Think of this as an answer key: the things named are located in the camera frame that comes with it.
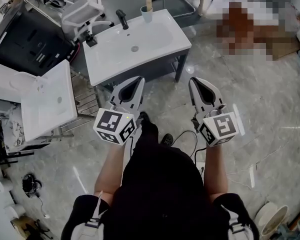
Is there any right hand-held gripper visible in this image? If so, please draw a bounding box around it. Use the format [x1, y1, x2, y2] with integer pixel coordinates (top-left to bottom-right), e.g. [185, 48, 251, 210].
[188, 77, 241, 147]

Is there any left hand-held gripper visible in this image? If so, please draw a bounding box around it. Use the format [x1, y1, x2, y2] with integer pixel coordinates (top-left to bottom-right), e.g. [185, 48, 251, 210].
[93, 75, 146, 145]

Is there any pale white cup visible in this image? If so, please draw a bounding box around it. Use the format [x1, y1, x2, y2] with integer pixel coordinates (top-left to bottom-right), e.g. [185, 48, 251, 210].
[140, 5, 154, 23]

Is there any person's right forearm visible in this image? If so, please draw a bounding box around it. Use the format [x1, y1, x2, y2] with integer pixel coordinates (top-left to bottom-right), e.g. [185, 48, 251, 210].
[203, 140, 228, 201]

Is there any person's left forearm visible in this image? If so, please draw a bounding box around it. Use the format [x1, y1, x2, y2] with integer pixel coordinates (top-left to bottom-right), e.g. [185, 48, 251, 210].
[93, 140, 128, 203]

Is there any person's black shoe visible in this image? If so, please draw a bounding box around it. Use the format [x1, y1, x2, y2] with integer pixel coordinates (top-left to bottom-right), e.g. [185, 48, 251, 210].
[138, 110, 152, 125]
[160, 133, 175, 147]

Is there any wooden slat pallet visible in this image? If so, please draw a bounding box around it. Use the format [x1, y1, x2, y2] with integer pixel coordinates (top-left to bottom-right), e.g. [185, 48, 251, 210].
[69, 68, 101, 118]

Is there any white sink basin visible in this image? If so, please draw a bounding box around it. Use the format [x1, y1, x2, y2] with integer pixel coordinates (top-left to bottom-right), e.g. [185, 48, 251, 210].
[82, 8, 193, 87]

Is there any dark grey sink stand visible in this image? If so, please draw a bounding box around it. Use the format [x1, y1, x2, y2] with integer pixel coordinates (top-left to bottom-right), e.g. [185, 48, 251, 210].
[99, 46, 191, 88]

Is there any small black stand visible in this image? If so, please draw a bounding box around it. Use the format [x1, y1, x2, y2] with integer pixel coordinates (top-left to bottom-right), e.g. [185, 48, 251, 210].
[85, 30, 99, 48]

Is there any black faucet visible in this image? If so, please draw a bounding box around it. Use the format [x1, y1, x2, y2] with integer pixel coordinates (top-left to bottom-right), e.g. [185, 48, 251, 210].
[115, 9, 130, 31]

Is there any small white square basin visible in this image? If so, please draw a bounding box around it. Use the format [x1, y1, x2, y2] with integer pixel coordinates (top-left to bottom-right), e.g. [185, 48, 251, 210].
[20, 59, 79, 143]

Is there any white mesh office chair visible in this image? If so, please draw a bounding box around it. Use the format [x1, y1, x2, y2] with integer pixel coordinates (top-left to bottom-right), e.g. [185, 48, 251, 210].
[61, 0, 115, 44]

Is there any person's black clothing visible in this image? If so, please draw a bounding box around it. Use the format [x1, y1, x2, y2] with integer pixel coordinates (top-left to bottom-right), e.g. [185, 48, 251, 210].
[62, 118, 260, 240]

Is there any black machine cabinet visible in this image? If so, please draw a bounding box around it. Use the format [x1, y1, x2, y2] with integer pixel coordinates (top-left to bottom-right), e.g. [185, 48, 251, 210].
[0, 0, 77, 77]

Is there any marble pattern slab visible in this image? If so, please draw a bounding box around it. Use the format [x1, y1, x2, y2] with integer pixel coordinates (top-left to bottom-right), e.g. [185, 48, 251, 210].
[0, 103, 26, 155]

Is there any white ceramic fixture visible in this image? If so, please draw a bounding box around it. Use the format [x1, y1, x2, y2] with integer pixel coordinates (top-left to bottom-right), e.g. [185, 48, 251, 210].
[0, 60, 40, 105]

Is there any beige bucket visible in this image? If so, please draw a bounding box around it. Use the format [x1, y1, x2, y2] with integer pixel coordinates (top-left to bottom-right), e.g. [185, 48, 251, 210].
[254, 200, 290, 238]

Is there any white cylinder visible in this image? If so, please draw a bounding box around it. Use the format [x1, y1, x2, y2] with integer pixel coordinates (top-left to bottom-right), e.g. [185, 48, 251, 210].
[0, 177, 14, 193]

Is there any black floor cable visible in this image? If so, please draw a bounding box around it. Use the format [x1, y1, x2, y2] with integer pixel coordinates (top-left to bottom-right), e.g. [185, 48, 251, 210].
[174, 129, 207, 163]

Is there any white floor cable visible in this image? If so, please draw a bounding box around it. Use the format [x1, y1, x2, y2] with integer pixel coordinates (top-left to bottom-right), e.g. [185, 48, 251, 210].
[224, 136, 295, 192]

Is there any white harness strap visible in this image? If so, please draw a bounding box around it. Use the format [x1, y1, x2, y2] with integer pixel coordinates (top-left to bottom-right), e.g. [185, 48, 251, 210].
[219, 203, 253, 240]
[71, 190, 108, 240]

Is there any black device with cables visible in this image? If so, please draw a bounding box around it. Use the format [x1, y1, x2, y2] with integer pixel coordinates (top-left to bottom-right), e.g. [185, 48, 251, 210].
[21, 173, 43, 199]

